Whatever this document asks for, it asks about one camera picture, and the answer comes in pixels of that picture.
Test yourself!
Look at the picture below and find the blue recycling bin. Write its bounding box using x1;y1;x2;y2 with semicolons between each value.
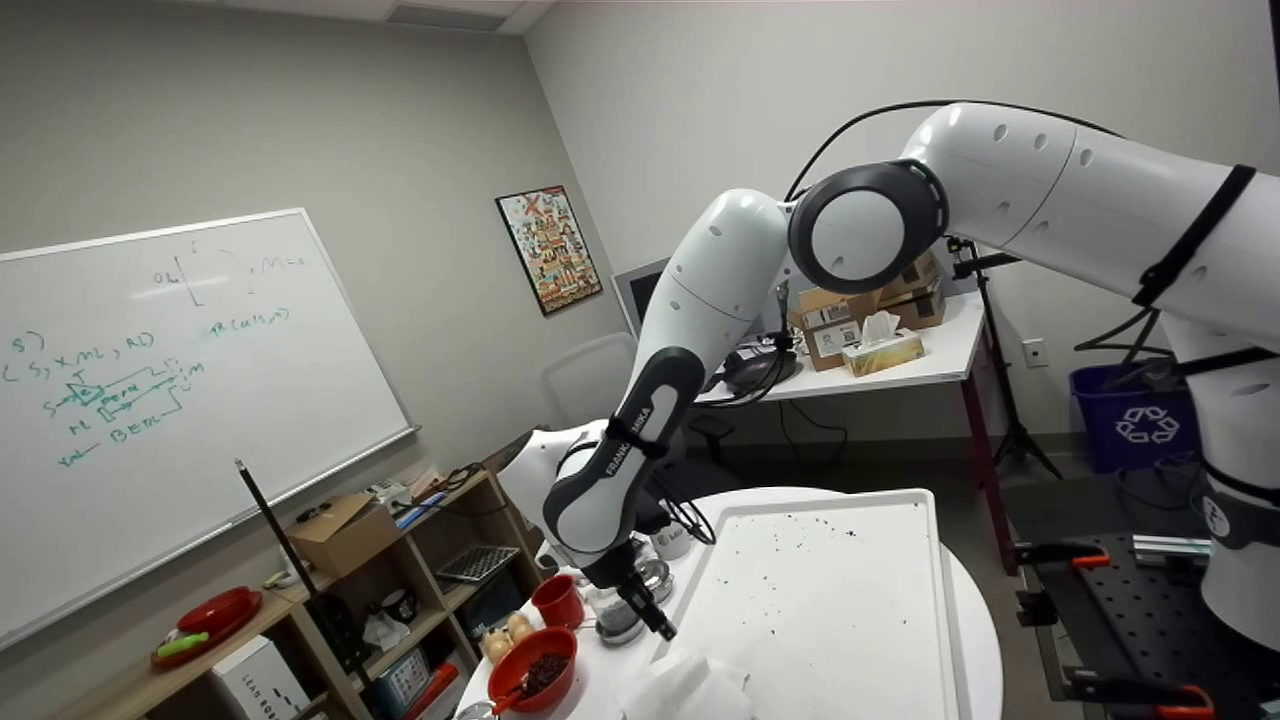
1069;358;1202;482

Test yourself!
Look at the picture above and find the green and red toy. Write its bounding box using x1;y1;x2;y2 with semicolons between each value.
147;630;214;674

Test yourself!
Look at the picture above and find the small round metal tin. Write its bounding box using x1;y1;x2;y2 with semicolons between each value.
635;552;674;606

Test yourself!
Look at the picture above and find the framed colourful poster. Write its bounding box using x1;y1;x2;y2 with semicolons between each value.
491;180;606;321

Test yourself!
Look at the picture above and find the pile of cardboard boxes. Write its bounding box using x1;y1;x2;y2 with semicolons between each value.
788;248;951;375

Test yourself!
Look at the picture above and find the black clamp with orange handle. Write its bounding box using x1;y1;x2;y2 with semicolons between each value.
1061;663;1221;720
1012;538;1121;580

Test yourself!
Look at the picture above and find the wooden shelf unit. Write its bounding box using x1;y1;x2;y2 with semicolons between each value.
75;466;550;720

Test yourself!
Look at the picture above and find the black robot workbench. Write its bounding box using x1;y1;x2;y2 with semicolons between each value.
1006;528;1280;720

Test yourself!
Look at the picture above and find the black computer monitor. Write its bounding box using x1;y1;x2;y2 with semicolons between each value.
612;258;670;332

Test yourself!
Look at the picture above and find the black tripod camera stand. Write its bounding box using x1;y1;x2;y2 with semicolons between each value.
948;235;1063;482

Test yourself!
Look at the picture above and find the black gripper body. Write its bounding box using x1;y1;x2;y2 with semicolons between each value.
579;533;660;595

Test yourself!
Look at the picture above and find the red cup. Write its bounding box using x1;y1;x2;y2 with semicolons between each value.
528;573;586;637

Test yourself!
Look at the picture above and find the white desk with red leg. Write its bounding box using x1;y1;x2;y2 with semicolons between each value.
690;283;1022;577

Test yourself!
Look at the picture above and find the grey office chair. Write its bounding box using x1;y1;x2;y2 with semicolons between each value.
540;332;641;431

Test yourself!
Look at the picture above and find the white appliance box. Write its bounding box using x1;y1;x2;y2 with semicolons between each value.
208;637;316;720

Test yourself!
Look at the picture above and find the thin black pole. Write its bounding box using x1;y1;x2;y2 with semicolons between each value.
230;461;338;631

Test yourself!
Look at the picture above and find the white plastic tray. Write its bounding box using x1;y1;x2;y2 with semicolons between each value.
644;486;967;720

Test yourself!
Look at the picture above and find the small open cardboard box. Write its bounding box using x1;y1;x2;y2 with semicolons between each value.
282;489;400;580

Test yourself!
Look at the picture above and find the whiteboard with green writing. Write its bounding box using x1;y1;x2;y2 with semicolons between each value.
0;203;421;657

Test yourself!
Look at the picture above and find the red plate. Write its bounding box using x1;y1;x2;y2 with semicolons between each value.
175;586;269;645

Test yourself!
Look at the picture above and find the round white table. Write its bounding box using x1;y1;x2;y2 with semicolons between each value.
453;486;1006;720

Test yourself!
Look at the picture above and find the red bowl with dark contents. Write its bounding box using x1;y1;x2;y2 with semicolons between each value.
482;630;583;720

